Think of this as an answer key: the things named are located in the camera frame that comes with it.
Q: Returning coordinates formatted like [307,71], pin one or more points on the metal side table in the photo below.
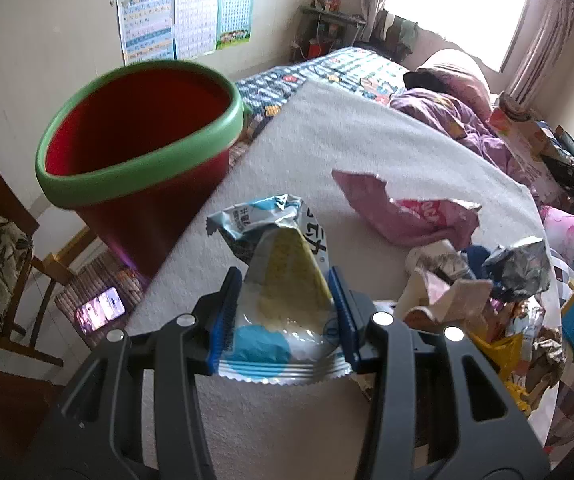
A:
[317,10]

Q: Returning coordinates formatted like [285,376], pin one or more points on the red container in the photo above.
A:
[315,50]

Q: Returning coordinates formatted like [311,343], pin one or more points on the pile of wrappers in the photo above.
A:
[467,290]

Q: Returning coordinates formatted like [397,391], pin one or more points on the wooden chair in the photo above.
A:
[52,270]

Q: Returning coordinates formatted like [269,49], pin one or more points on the window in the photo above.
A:
[457,5]

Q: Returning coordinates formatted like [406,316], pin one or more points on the dark hanging clothes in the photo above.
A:
[397,35]

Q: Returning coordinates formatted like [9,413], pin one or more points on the red bucket with green rim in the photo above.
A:
[132,110]

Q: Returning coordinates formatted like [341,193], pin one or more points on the blue white snack packet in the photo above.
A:
[287,270]

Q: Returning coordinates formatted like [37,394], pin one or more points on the blue striped wall poster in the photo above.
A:
[147,25]

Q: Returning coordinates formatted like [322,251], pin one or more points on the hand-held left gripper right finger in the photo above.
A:
[342,320]

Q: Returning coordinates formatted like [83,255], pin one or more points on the green grid wall poster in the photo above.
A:
[235,15]

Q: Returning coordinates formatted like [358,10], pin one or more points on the pink snack bag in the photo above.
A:
[392,215]

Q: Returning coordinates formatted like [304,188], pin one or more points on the purple quilt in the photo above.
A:
[447,110]

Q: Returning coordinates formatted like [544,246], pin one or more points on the white chart wall poster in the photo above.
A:
[196,20]

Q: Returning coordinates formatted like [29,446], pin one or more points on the black cloth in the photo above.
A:
[419,80]

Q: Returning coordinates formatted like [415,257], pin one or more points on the pink pillow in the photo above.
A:
[457,70]

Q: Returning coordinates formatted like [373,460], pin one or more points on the smartphone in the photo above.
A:
[101,310]

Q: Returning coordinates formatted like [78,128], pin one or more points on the plaid printed bedsheet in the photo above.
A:
[347,67]

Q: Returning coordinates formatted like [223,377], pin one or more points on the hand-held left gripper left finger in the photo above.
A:
[224,310]

